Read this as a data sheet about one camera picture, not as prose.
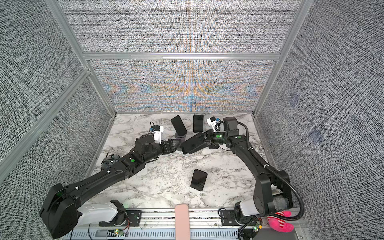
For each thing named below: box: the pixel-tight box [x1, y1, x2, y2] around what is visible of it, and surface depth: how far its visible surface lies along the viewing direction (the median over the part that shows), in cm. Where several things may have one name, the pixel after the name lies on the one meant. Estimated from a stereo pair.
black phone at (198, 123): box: [193, 114, 204, 133], surface depth 102 cm
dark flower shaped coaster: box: [100, 154, 121, 170], surface depth 92 cm
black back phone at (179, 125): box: [171, 115, 188, 137], surface depth 100 cm
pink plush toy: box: [267, 210, 294, 233], surface depth 68 cm
